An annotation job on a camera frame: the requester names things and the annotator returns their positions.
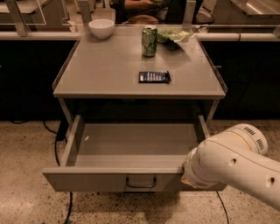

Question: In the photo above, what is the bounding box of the grey drawer cabinet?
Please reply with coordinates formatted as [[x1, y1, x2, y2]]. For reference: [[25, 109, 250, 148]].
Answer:
[[52, 24, 228, 126]]

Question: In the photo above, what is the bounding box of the seated person behind glass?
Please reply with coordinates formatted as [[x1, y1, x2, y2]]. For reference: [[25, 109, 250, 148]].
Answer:
[[110, 0, 170, 25]]

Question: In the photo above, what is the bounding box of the green soda can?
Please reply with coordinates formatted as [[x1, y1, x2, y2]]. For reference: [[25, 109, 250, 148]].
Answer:
[[142, 25, 158, 57]]

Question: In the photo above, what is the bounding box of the white ceramic bowl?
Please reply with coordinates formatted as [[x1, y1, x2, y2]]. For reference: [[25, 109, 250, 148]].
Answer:
[[88, 18, 115, 39]]

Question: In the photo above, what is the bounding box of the black floor cable left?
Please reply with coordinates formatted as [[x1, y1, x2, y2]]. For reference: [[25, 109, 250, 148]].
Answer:
[[42, 120, 74, 224]]

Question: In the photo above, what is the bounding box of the green chip bag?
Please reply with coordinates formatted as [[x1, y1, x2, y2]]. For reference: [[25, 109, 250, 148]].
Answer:
[[157, 28, 193, 50]]

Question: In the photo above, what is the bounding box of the black floor cable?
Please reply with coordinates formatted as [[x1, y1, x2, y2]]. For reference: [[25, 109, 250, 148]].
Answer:
[[42, 120, 74, 224], [216, 191, 230, 224]]

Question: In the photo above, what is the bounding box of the black floor cable right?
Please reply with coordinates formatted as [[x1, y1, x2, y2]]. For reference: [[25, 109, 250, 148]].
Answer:
[[216, 191, 230, 224]]

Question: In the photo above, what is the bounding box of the grey top drawer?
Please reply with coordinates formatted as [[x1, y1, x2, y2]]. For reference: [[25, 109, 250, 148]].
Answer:
[[42, 114, 228, 193]]

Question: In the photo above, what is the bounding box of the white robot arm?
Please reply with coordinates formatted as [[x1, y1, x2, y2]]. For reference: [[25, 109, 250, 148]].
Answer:
[[181, 123, 280, 211]]

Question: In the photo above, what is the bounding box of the white horizontal railing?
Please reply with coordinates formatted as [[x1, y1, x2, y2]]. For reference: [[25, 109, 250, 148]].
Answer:
[[0, 31, 280, 42]]

